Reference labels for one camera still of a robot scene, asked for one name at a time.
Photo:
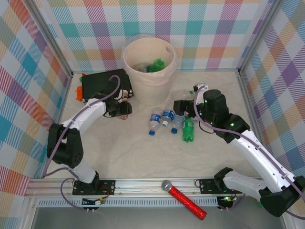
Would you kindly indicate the clear bottle green cap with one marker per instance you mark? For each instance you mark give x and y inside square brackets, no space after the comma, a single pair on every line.
[182,95]

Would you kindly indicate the clear bottle blue cap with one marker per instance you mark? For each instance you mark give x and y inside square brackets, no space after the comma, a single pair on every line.
[176,124]
[167,115]

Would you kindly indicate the pale blue bottle white cap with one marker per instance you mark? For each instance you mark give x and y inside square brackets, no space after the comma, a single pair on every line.
[195,119]

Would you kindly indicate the green bottle yellow cap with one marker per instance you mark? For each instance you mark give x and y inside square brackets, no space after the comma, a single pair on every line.
[188,130]

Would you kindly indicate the blue label bottle blue cap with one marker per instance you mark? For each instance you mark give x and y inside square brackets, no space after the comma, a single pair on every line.
[155,119]

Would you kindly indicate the green soda bottle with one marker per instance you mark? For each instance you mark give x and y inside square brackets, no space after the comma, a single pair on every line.
[157,64]

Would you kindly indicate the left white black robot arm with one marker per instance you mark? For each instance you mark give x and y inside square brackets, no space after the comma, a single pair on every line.
[69,152]

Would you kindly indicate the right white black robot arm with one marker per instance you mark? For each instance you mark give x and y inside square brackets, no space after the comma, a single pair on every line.
[256,159]

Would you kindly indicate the beige plastic bin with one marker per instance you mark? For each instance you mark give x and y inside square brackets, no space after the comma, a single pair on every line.
[147,93]

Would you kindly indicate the clear plastic bin liner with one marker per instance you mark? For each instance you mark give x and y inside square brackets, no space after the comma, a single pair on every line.
[163,82]

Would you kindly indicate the black hard case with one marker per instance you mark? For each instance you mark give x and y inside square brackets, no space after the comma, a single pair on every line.
[100,82]

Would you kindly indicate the orange toy piece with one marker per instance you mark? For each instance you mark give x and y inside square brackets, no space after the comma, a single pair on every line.
[79,93]

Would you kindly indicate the small green toy piece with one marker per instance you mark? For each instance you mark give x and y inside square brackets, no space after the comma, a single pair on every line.
[82,78]

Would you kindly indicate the red glitter microphone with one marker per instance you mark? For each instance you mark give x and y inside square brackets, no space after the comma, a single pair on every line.
[186,201]

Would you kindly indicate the small power connector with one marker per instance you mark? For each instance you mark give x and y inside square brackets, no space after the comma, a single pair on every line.
[226,199]
[98,202]

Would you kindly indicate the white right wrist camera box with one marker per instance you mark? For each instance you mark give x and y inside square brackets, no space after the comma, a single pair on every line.
[200,86]

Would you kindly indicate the aluminium back rail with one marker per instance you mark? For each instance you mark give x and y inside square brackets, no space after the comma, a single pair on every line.
[202,70]

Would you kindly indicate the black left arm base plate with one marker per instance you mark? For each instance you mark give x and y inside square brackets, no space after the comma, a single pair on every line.
[107,187]

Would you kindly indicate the aluminium front rail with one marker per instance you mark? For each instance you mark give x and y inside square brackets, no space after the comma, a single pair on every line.
[143,188]

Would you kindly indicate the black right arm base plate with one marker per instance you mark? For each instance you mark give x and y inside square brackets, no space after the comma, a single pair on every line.
[206,186]

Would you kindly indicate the aluminium frame post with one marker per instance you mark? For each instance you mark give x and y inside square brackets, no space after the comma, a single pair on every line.
[259,35]
[50,35]

